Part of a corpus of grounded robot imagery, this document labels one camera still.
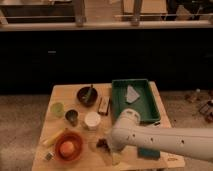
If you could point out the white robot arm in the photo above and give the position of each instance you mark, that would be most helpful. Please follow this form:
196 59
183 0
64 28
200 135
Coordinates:
195 143

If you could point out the orange fruit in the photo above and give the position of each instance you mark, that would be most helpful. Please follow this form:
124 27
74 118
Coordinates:
66 149

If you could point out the yellow banana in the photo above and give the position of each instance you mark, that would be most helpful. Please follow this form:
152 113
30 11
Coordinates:
50 141

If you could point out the dark brown bowl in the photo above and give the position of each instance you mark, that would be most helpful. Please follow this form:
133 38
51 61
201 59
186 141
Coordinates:
81 96

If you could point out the dark green sponge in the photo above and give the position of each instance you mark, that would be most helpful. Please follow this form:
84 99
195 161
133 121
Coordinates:
147 153

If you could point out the white ceramic cup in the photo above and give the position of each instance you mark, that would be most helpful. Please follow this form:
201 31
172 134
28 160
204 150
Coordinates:
92 120

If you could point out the orange plastic bowl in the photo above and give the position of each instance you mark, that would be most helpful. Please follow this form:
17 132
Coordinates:
77 141

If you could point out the light green plastic cup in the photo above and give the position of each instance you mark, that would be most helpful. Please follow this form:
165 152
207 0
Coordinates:
57 109

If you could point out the brown chocolate bar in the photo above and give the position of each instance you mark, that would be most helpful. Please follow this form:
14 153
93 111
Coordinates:
104 105

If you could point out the green utensil in bowl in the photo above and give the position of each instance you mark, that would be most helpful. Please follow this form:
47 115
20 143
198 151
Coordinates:
87 96

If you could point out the grey folded cloth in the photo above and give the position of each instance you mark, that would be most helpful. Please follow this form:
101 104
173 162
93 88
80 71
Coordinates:
131 95

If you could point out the bunch of dark grapes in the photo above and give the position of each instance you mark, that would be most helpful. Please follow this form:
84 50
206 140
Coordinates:
102 143

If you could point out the green plastic tray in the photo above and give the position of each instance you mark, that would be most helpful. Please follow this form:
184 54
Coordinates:
145 105

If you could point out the small metal cup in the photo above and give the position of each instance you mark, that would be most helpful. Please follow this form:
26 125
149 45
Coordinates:
72 117

